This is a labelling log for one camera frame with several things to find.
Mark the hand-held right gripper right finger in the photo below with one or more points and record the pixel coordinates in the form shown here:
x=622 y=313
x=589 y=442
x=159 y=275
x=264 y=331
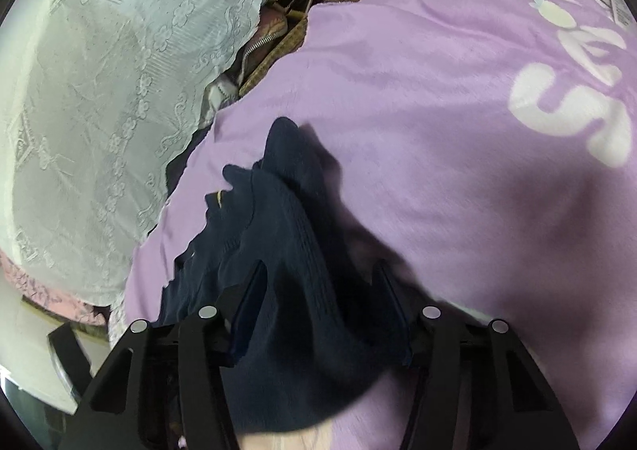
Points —
x=394 y=313

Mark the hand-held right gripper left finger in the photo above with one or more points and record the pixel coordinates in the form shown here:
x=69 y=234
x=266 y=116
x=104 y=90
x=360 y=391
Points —
x=249 y=298

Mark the navy knit sweater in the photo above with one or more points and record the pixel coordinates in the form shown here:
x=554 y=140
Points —
x=298 y=280

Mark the purple printed blanket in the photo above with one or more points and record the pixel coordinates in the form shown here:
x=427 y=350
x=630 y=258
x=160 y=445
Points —
x=448 y=156

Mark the pink floral cloth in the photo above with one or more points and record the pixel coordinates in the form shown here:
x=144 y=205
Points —
x=59 y=303

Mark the white lace cloth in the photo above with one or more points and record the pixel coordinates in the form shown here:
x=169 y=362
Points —
x=99 y=106

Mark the white fabric label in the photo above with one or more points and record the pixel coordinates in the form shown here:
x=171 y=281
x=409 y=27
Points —
x=621 y=7

